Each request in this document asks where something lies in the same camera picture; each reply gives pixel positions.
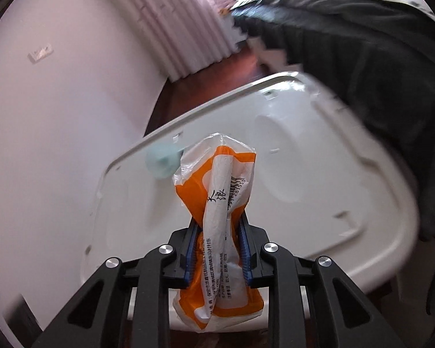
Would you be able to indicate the white plastic storage box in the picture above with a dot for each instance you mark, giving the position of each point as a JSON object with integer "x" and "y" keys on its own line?
{"x": 311, "y": 174}

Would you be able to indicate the black blanket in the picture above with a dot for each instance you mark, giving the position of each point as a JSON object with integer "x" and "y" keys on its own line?
{"x": 366, "y": 61}

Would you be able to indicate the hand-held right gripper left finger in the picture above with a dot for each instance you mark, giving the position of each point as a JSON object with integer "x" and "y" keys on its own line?
{"x": 191, "y": 257}

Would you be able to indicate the light blue round toy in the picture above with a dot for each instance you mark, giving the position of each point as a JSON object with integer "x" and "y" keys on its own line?
{"x": 161, "y": 161}

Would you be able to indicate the pale pleated curtain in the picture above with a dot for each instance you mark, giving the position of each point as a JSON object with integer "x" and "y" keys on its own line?
{"x": 174, "y": 25}

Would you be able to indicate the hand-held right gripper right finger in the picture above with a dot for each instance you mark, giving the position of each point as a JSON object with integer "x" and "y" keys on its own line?
{"x": 245, "y": 257}

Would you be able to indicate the orange and white plastic wrapper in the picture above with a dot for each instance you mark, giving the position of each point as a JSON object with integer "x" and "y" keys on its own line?
{"x": 217, "y": 188}

